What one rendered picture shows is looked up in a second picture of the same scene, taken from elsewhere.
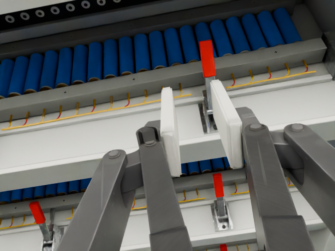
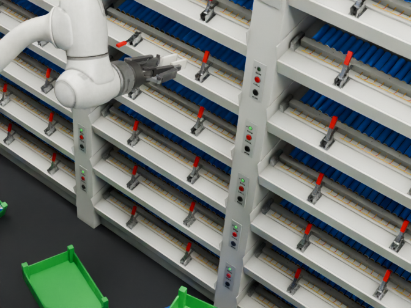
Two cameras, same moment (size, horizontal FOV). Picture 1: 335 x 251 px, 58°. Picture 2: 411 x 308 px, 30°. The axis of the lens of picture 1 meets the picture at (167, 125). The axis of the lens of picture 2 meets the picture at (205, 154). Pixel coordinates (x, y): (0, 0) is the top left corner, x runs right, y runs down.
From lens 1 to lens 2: 1.99 m
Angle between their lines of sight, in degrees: 24
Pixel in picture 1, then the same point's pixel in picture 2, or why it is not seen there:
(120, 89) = (185, 49)
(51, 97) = (166, 37)
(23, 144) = (148, 46)
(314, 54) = not seen: hidden behind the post
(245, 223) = (202, 138)
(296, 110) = (224, 91)
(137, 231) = (165, 112)
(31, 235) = not seen: hidden behind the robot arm
